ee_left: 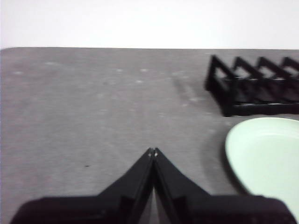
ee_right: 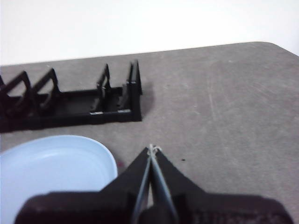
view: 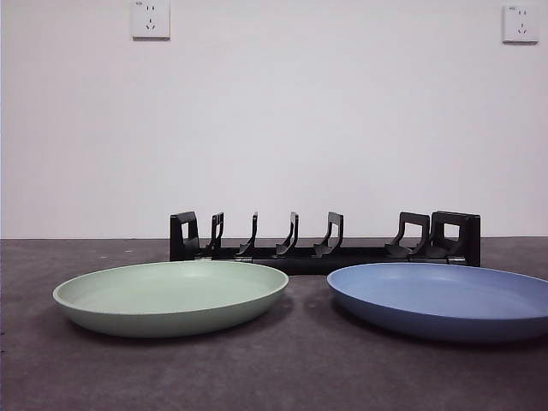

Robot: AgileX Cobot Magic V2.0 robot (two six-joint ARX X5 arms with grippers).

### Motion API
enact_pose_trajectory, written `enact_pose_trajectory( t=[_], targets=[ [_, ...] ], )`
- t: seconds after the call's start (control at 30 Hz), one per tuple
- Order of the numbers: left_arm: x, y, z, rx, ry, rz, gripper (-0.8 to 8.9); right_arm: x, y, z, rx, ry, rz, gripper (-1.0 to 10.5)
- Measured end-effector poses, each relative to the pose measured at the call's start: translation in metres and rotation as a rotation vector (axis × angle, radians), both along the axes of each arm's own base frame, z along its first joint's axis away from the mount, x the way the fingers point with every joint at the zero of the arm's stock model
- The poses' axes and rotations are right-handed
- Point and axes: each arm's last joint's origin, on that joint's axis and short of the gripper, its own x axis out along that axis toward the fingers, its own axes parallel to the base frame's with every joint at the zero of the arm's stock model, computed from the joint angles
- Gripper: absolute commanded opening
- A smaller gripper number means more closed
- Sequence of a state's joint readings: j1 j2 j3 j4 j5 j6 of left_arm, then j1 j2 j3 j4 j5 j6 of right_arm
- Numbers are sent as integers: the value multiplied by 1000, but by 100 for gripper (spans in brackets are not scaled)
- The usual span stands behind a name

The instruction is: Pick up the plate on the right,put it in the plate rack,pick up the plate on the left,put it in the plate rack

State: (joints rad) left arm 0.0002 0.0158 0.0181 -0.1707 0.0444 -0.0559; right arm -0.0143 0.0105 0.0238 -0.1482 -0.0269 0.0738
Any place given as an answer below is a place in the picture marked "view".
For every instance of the black plastic plate rack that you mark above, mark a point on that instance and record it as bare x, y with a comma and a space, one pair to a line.
308, 262

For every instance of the blue round plate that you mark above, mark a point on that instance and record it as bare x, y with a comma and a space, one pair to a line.
428, 299

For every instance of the pale green round plate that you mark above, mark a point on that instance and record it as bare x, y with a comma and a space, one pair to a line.
150, 299

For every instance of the white wall socket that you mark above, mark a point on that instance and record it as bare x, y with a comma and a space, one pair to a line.
520, 23
150, 19

